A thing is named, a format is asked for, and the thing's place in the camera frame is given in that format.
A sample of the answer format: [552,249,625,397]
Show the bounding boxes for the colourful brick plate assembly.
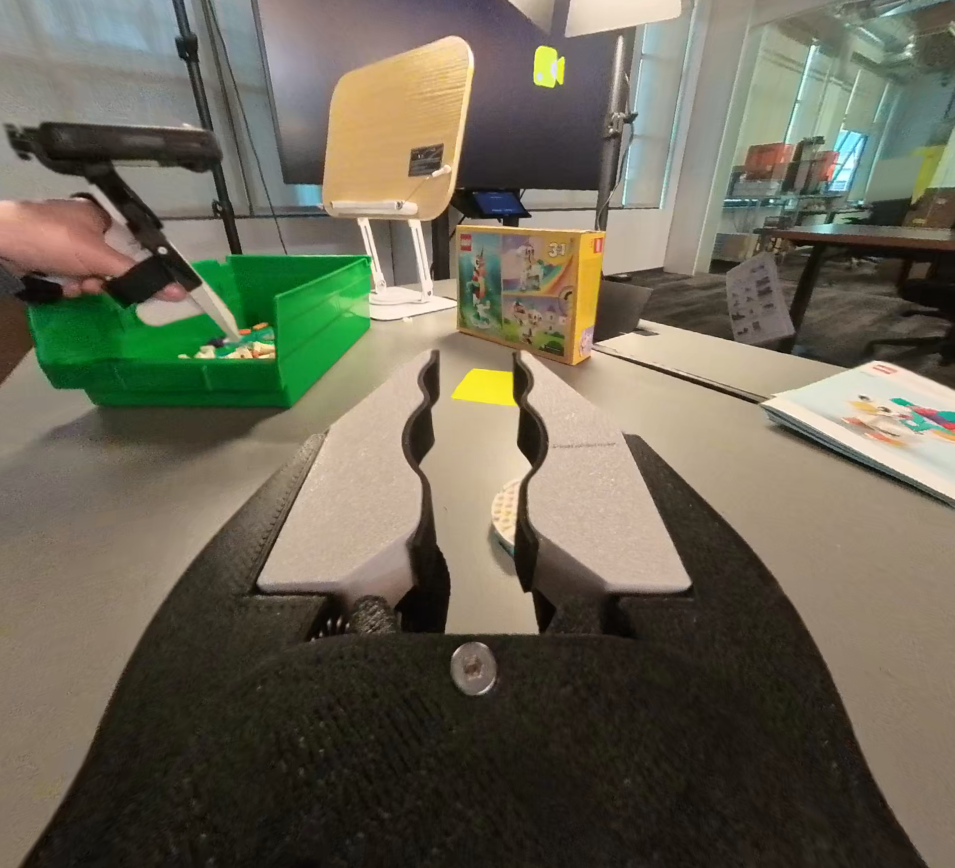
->
[488,478,525,557]

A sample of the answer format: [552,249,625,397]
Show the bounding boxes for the large dark monitor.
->
[237,0,635,192]

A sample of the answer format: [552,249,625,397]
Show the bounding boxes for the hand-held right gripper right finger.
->
[512,350,695,635]

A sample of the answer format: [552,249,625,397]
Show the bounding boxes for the yellow toy set box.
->
[457,226,605,367]

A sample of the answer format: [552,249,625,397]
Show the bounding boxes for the printed paper sheet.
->
[727,252,795,343]

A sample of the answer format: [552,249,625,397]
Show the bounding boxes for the storage shelves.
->
[720,137,874,261]

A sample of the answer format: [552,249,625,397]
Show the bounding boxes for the black tripod stand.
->
[153,0,243,256]

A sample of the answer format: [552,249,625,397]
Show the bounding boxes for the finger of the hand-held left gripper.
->
[164,245,245,344]

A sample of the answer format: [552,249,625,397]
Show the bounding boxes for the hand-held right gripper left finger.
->
[256,349,453,633]

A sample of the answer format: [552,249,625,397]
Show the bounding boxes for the green plastic bin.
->
[26,255,373,410]

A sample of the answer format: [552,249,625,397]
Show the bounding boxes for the wooden book stand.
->
[322,36,476,323]

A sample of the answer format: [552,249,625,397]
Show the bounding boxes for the instruction booklet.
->
[760,361,955,508]

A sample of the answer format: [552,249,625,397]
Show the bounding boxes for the person's left hand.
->
[0,195,189,305]

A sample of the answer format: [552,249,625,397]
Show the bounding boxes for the brown table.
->
[754,222,955,354]

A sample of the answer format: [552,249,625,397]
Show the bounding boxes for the grey slanted panel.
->
[597,279,656,343]

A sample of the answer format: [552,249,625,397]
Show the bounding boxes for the black light stand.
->
[597,36,639,212]

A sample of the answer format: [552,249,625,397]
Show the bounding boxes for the yellow sticky note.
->
[451,370,517,408]

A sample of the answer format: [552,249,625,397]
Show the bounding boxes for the pile of toy bricks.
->
[178,322,279,362]

